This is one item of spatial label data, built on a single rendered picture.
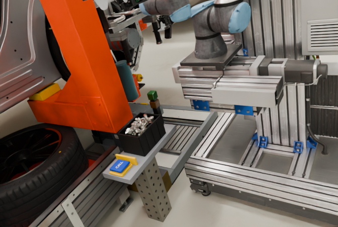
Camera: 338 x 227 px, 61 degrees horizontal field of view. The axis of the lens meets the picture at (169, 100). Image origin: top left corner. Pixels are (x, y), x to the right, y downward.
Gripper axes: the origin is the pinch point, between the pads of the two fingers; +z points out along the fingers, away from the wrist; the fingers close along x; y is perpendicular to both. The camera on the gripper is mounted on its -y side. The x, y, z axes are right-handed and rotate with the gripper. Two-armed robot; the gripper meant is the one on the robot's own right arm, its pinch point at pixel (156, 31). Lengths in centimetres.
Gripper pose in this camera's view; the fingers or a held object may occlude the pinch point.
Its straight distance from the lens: 197.9
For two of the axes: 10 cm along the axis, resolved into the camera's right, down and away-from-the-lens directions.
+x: 8.4, 0.5, -5.3
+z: -4.8, 5.0, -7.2
